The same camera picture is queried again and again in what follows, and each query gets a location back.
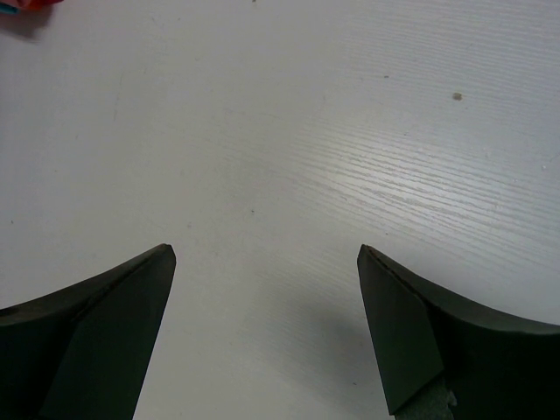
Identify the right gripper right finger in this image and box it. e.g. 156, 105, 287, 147
357, 245, 559, 419

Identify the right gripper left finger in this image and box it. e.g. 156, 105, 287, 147
1, 244, 176, 419

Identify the orange folded t shirt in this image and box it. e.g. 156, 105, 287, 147
16, 0, 63, 11

